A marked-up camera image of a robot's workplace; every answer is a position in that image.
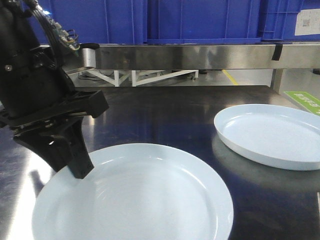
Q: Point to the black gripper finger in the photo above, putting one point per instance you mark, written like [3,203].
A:
[59,142]

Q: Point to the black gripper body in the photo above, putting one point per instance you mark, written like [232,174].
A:
[36,93]

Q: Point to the light blue plate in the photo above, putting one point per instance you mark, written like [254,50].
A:
[272,135]
[137,191]

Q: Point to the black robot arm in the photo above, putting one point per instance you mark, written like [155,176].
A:
[32,28]

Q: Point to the blue plastic crate left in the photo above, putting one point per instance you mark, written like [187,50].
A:
[101,21]

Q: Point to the blue plastic crate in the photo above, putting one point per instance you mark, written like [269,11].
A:
[203,21]
[277,20]
[101,21]

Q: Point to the blue plastic crate middle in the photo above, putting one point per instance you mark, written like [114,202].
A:
[203,21]

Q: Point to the black tape strip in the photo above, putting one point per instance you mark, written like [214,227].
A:
[278,47]

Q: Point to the green floor sign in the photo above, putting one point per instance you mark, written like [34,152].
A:
[306,100]

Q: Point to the blue plastic crate right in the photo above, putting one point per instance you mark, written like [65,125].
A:
[277,20]

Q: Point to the white paper label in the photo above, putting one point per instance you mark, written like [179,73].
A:
[308,22]

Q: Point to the white metal frame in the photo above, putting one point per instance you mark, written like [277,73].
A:
[136,77]

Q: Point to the steel shelf post right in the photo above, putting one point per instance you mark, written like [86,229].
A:
[276,79]

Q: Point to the stainless steel shelf rail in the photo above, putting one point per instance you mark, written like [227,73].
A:
[295,55]

